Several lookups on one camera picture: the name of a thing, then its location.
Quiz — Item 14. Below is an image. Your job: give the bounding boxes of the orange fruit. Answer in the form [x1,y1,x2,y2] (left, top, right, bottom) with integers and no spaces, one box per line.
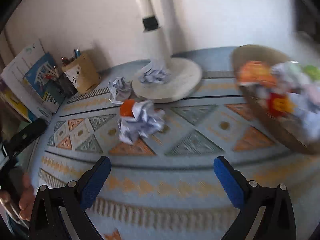
[119,99,136,117]

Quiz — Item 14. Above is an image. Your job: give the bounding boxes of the paper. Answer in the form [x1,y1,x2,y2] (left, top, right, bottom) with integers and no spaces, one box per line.
[118,100,165,145]
[288,93,319,142]
[108,77,132,105]
[138,60,171,85]
[271,61,311,90]

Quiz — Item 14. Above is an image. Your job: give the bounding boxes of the orange yellow plush toy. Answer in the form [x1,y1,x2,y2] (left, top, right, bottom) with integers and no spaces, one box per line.
[237,61,293,118]

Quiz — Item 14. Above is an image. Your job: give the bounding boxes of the person's left hand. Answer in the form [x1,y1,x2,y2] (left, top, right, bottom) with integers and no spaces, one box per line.
[0,172,36,222]

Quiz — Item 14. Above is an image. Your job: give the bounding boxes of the stack of leaning books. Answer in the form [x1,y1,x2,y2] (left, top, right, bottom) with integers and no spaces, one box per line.
[1,79,34,122]

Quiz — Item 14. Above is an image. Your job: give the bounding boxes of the white worksheet book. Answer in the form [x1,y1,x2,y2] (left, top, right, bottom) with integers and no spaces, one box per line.
[1,40,53,121]

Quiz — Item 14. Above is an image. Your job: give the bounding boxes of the blue picture book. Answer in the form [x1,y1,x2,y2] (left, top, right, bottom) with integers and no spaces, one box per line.
[23,53,65,113]

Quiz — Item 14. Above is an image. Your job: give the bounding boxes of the black mesh pen holder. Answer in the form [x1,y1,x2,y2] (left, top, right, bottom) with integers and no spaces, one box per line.
[55,73,78,98]

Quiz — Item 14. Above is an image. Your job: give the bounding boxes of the ribbed amber glass bowl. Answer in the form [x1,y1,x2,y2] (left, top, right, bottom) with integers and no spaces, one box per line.
[231,44,319,154]

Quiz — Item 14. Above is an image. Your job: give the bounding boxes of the patterned blue woven mat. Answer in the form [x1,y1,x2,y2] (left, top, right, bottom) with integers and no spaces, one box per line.
[29,47,319,239]

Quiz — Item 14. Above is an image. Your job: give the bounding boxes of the brown paper pencil holder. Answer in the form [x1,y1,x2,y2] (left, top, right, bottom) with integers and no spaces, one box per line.
[62,53,101,94]

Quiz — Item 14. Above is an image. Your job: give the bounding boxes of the crumpled paper beside plush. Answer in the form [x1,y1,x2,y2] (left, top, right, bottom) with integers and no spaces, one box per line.
[108,77,132,105]

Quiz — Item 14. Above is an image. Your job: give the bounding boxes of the crumpled paper in bowl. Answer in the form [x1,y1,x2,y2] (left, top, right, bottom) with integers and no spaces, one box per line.
[271,61,311,90]

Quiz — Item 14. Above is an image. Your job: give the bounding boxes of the green tissue pack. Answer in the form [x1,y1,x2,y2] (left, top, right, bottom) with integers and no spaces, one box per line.
[303,65,320,81]

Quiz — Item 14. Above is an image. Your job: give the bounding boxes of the crumpled paper on lamp base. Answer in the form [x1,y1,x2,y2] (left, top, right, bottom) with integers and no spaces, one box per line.
[138,60,171,85]

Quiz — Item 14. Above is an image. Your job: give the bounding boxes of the white desk lamp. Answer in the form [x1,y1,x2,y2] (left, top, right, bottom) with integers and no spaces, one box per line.
[132,0,202,103]

